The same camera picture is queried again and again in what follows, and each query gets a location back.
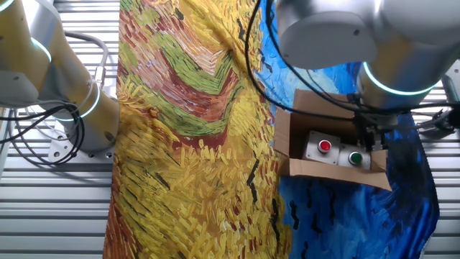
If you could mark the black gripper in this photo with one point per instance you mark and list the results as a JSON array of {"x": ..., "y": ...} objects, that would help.
[{"x": 370, "y": 124}]

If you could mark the brown cardboard shipping box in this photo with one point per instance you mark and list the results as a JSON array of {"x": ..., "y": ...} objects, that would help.
[{"x": 298, "y": 129}]

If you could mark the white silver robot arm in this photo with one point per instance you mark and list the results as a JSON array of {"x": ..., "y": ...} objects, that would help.
[{"x": 395, "y": 39}]

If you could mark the green push button box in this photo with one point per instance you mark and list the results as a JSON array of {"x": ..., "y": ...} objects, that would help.
[{"x": 355, "y": 158}]

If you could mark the red push button box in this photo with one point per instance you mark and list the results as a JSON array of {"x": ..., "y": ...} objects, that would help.
[{"x": 323, "y": 146}]

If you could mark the black clamp knob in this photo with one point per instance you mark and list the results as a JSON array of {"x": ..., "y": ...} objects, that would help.
[{"x": 454, "y": 118}]

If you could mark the wheatfield painting print tablecloth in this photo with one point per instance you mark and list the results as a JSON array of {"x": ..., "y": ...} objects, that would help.
[{"x": 190, "y": 162}]

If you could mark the grey mount plate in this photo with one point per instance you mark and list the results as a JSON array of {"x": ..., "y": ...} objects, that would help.
[{"x": 451, "y": 82}]

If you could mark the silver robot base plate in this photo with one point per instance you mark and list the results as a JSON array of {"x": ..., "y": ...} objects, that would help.
[{"x": 82, "y": 154}]

